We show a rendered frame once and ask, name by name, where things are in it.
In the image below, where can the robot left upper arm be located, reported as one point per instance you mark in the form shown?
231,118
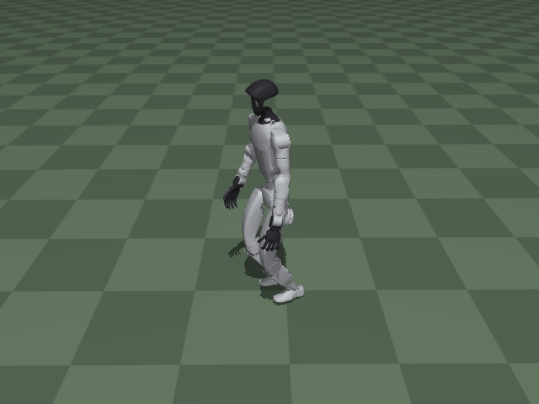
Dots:
281,143

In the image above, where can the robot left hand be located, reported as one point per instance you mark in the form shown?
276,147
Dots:
271,236

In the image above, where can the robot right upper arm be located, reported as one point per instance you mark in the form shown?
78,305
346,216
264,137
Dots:
249,148

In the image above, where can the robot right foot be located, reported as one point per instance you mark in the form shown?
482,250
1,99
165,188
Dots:
267,281

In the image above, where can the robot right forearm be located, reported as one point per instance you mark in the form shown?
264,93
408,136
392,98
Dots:
245,168

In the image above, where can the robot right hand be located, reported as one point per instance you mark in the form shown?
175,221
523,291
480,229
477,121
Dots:
230,196

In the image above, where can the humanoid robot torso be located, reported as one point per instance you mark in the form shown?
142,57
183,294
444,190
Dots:
260,137

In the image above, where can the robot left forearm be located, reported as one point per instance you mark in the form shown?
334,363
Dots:
280,195

